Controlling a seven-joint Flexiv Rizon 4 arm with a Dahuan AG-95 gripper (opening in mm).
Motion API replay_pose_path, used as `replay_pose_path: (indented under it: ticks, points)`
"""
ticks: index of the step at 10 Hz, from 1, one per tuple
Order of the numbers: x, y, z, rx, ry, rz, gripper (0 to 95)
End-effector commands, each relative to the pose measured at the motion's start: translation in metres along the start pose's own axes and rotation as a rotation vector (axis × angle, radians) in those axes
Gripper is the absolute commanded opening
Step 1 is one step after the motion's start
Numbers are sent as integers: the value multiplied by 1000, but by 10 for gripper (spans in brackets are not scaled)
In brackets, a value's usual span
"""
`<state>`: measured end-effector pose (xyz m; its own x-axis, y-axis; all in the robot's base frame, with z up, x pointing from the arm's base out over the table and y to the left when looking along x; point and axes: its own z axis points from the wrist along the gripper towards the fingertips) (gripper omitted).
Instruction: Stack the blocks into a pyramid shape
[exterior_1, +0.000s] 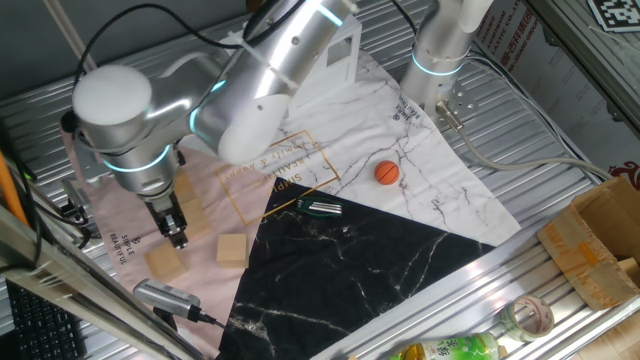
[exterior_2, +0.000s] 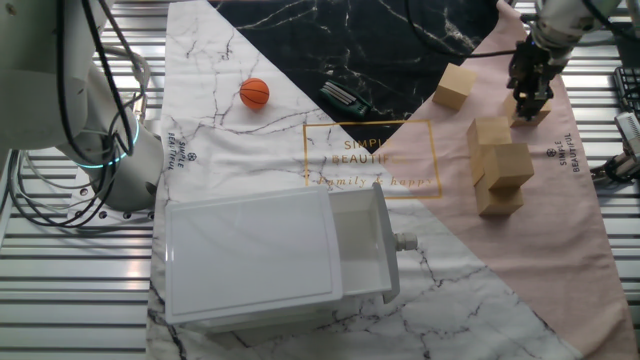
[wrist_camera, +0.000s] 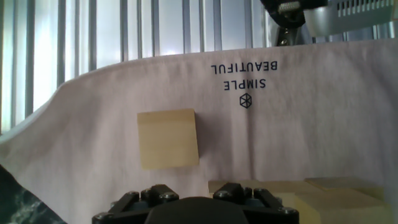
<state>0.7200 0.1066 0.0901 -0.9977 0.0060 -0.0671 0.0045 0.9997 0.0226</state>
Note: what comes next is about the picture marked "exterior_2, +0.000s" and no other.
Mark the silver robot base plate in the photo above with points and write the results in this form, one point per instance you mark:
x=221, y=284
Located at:
x=125, y=215

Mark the marble pink black cloth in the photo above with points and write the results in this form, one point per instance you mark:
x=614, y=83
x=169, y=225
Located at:
x=500, y=280

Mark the small orange basketball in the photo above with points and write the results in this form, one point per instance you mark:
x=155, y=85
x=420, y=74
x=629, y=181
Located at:
x=254, y=94

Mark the black keyboard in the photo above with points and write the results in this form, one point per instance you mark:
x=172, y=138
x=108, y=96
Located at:
x=629, y=90

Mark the white plastic drawer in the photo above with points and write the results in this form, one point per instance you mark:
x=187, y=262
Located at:
x=362, y=250

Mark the green holder with silver bits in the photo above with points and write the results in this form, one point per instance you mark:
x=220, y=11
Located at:
x=345, y=99

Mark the small gray clamped device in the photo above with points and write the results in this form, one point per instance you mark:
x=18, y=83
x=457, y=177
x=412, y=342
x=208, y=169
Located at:
x=631, y=132

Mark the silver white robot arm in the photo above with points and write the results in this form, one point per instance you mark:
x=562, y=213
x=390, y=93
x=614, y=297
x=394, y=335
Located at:
x=30, y=75

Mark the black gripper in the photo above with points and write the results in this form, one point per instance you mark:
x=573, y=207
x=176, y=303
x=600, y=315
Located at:
x=532, y=67

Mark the white plastic drawer cabinet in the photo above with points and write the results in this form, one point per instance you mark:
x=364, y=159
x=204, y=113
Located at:
x=250, y=255

